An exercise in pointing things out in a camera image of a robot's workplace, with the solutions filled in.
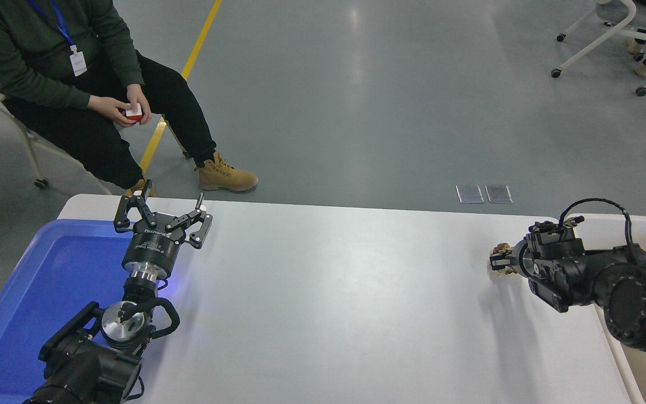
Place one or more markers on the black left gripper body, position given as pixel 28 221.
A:
pixel 152 252

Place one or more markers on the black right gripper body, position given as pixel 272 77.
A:
pixel 518 259

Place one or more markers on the tan paper ball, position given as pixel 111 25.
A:
pixel 501 246

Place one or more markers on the multicoloured puzzle cube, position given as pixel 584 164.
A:
pixel 134 115

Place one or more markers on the person's right forearm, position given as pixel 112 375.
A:
pixel 42 90

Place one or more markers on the person's left forearm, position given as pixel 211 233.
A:
pixel 129 62

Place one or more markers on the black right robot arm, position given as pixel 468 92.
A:
pixel 631 292

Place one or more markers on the person's right hand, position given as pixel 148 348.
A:
pixel 107 106

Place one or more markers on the person's left hand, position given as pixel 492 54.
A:
pixel 139 95

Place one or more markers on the clear floor plate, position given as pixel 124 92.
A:
pixel 470 194
pixel 499 193

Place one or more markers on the blue plastic tray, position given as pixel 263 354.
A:
pixel 37 292

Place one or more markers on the white id badge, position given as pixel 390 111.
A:
pixel 78 64

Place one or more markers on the seated person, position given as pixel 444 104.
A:
pixel 31 39

